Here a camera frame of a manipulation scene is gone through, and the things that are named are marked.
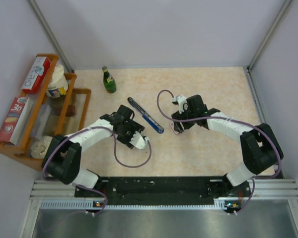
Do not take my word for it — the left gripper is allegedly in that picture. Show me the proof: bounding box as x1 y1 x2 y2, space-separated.
116 119 144 149

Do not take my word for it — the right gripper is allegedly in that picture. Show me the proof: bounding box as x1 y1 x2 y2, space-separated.
172 105 197 133

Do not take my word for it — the blue stapler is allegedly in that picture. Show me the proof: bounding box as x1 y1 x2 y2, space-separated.
127 97 164 134

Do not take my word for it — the red staple box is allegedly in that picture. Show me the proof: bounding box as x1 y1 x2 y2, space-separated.
169 122 181 135

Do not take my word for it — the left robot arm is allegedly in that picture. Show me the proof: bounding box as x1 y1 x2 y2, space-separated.
42 105 149 197

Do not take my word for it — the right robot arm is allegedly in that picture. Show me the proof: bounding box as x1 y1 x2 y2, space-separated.
171 95 284 196

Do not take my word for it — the green glass bottle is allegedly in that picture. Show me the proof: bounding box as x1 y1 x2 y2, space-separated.
102 66 117 93

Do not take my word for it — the brown block on shelf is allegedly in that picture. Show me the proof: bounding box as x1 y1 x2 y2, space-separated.
66 104 76 117

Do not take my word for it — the white paper bag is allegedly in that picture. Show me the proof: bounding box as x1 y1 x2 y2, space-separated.
46 62 69 98

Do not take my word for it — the white cloth roll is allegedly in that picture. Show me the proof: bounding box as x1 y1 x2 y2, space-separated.
30 136 53 159

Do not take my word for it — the wooden shelf rack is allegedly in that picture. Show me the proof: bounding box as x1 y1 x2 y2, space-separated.
0 53 92 172

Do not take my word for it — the red white box upper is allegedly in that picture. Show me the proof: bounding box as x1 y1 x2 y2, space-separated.
21 57 51 94

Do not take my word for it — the red white box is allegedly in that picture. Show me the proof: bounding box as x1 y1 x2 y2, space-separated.
21 57 51 94
0 97 33 145

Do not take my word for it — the red white box lower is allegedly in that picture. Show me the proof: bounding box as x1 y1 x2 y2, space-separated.
0 97 33 145

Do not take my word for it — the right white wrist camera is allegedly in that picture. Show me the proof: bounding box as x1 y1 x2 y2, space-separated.
172 95 189 114

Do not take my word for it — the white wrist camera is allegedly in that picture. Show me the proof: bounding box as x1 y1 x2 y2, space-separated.
130 131 149 149
172 95 189 114

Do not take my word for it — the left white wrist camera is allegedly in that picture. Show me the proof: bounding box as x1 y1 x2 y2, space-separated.
130 131 149 149

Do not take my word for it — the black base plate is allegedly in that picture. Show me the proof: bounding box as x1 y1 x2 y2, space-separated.
74 176 254 206

